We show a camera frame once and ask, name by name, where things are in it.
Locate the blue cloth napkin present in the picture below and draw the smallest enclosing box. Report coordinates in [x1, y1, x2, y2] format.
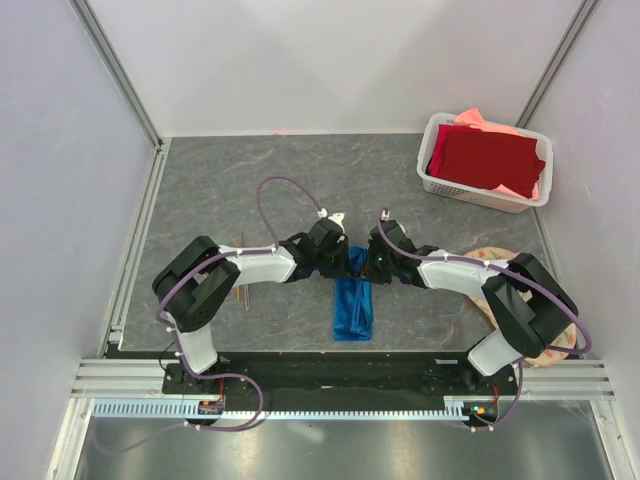
[333, 246, 374, 342]

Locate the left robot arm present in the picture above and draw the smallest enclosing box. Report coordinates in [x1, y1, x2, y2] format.
[152, 233, 348, 393]

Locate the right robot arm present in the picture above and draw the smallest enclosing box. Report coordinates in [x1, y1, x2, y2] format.
[359, 243, 578, 394]

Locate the white plastic basket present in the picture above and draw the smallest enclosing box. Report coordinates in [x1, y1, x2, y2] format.
[416, 111, 554, 213]

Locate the red cloth in basket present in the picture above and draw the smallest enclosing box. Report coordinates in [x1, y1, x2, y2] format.
[426, 125, 546, 200]

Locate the salmon cloth in basket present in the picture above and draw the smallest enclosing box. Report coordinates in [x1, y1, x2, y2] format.
[453, 108, 519, 135]

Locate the floral oval placemat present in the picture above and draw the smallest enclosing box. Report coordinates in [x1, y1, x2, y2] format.
[462, 246, 577, 369]

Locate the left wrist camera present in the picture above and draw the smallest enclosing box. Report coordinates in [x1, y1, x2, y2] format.
[308, 212, 346, 253]

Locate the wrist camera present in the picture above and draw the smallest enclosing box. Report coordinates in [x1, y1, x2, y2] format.
[308, 212, 346, 253]
[369, 207, 409, 260]

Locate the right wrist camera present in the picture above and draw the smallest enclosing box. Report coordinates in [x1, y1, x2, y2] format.
[369, 207, 409, 260]

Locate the slotted cable duct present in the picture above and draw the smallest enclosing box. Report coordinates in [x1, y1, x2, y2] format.
[92, 398, 497, 422]

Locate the right aluminium corner post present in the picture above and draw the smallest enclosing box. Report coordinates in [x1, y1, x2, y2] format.
[515, 0, 601, 129]

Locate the aluminium corner post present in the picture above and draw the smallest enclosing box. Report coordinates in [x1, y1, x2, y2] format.
[515, 0, 601, 129]
[67, 0, 166, 151]

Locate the left aluminium corner post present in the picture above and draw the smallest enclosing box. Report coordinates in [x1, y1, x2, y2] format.
[67, 0, 166, 151]

